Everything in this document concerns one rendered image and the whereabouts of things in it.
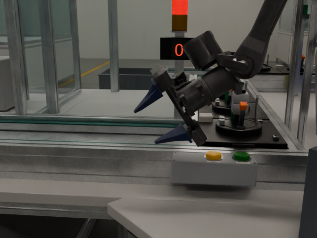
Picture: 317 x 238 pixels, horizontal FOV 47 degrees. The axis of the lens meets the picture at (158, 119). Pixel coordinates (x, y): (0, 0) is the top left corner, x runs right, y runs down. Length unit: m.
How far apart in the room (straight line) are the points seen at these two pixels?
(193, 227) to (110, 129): 0.55
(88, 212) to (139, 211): 0.18
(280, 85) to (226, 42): 9.32
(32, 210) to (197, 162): 0.47
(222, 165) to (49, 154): 0.47
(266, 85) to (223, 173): 1.47
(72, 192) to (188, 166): 0.31
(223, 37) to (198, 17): 0.97
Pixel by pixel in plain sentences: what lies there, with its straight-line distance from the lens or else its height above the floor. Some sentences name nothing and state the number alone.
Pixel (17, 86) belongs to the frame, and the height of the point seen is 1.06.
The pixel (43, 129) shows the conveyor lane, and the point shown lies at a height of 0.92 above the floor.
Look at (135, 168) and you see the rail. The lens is 1.01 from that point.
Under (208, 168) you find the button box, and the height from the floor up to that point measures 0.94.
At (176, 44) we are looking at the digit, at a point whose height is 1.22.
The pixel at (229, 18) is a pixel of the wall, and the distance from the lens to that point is 11.61.
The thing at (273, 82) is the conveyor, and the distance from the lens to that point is 2.35.
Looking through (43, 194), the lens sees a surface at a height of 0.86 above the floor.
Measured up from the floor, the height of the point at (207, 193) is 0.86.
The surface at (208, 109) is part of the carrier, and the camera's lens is 1.38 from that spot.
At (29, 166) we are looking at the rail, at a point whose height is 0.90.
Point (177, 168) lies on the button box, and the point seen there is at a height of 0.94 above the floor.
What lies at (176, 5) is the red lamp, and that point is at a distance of 1.19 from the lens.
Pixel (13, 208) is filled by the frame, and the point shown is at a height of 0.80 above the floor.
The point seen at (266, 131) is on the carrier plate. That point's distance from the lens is 1.15.
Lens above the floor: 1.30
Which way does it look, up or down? 16 degrees down
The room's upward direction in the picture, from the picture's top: straight up
